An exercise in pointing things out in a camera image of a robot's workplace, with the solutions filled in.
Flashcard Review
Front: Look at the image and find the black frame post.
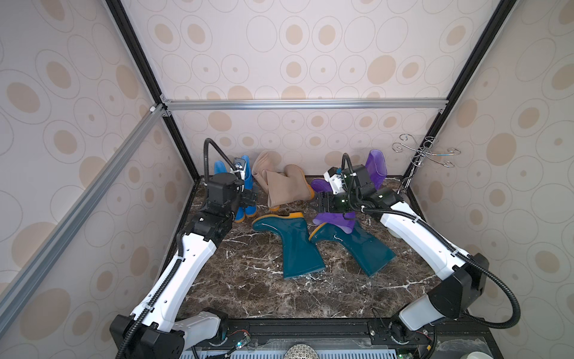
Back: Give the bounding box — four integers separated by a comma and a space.
401, 0, 517, 180
105, 0, 201, 182

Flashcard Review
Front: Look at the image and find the purple rain boot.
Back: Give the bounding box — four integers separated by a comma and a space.
311, 178, 356, 234
365, 149, 387, 190

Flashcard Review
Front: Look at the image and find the metal cup tree stand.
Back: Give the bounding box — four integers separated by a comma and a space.
392, 133, 461, 194

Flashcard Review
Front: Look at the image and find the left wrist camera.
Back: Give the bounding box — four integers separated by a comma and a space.
233, 157, 248, 180

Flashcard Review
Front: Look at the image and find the dark green rain boot right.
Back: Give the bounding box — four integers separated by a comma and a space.
309, 223, 396, 277

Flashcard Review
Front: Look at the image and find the right black frame post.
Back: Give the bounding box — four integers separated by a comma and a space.
401, 0, 517, 180

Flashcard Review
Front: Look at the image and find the dark green rain boot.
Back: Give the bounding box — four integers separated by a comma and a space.
309, 223, 396, 277
252, 212, 325, 279

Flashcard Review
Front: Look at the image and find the left black frame post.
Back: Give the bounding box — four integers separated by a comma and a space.
105, 0, 201, 182

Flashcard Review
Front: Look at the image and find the beige rain boot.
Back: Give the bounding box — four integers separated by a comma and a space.
251, 150, 280, 193
267, 165, 315, 209

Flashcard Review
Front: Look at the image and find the left diagonal aluminium bar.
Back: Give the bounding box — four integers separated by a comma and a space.
1, 103, 167, 336

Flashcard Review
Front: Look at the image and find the purple rain boot standing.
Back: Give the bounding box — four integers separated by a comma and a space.
365, 149, 387, 190

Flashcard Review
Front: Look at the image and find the dark green rain boot left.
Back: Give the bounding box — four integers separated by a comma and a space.
252, 212, 325, 279

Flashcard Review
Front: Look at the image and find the horizontal aluminium frame bar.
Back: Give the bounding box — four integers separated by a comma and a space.
152, 97, 448, 113

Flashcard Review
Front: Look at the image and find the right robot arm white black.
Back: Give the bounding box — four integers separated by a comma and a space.
318, 165, 521, 342

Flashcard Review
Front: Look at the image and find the blue rain boot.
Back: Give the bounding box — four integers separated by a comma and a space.
235, 155, 257, 223
213, 161, 229, 175

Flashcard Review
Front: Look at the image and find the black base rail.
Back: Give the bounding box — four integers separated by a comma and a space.
182, 317, 502, 358

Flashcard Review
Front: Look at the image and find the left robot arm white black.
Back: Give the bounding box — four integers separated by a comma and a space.
109, 139, 257, 358

